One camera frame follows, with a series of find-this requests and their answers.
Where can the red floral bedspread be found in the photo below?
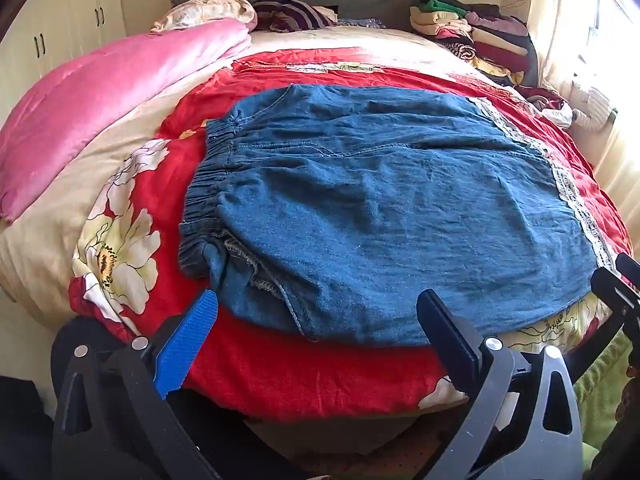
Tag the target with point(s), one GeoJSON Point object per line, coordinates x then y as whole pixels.
{"type": "Point", "coordinates": [300, 375]}

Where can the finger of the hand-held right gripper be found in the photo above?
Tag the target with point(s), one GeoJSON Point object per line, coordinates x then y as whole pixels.
{"type": "Point", "coordinates": [612, 290]}
{"type": "Point", "coordinates": [630, 269]}

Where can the blue denim pants lace trim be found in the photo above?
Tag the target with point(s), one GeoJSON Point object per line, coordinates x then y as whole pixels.
{"type": "Point", "coordinates": [375, 185]}

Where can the blue patterned cloth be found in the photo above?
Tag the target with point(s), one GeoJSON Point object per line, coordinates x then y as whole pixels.
{"type": "Point", "coordinates": [360, 23]}

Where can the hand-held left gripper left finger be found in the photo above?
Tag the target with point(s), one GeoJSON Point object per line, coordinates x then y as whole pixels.
{"type": "Point", "coordinates": [187, 345]}

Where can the white knit garment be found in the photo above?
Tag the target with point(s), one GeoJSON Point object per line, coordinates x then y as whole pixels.
{"type": "Point", "coordinates": [590, 105]}

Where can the pink quilt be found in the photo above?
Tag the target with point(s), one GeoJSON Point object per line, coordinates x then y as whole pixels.
{"type": "Point", "coordinates": [100, 95]}

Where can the stack of folded clothes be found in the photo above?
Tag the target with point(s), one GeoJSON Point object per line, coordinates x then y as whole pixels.
{"type": "Point", "coordinates": [480, 35]}

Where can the floral pillow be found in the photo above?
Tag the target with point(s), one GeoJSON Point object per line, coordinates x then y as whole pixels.
{"type": "Point", "coordinates": [210, 7]}

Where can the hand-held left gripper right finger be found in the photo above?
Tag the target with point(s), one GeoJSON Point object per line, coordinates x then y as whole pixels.
{"type": "Point", "coordinates": [450, 335]}

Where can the white wardrobe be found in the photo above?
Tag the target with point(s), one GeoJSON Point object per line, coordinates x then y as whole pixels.
{"type": "Point", "coordinates": [65, 10]}

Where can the cream curtain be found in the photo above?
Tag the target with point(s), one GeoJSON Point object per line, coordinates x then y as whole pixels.
{"type": "Point", "coordinates": [555, 35]}

